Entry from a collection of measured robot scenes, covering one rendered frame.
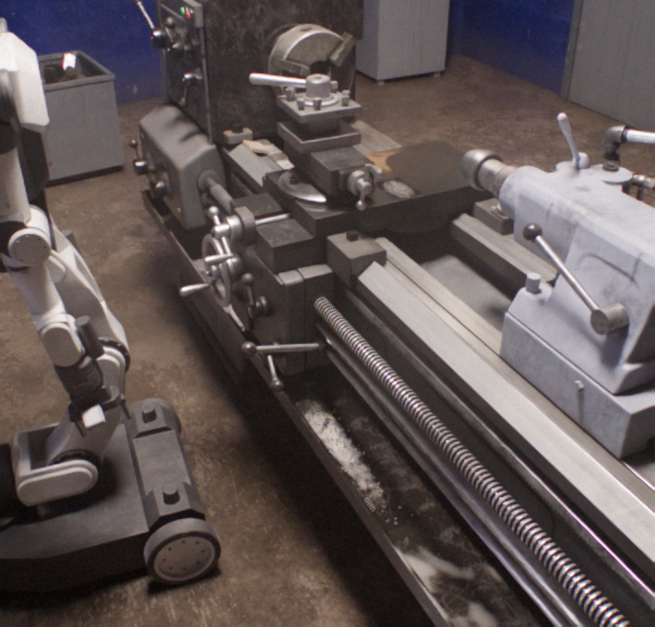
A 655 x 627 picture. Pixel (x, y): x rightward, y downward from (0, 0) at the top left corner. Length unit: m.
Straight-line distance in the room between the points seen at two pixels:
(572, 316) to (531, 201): 0.24
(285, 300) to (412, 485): 0.54
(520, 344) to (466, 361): 0.11
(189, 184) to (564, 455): 1.66
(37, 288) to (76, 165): 2.97
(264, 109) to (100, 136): 2.09
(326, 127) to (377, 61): 4.07
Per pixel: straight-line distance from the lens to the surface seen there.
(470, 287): 2.03
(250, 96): 2.60
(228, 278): 2.07
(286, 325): 1.94
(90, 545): 2.18
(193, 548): 2.18
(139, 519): 2.20
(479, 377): 1.53
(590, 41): 5.83
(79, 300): 1.91
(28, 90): 1.66
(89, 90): 4.51
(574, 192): 1.51
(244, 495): 2.45
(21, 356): 3.22
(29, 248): 1.59
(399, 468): 1.95
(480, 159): 1.73
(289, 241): 1.90
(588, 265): 1.43
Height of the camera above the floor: 1.75
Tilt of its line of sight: 32 degrees down
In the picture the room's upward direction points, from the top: straight up
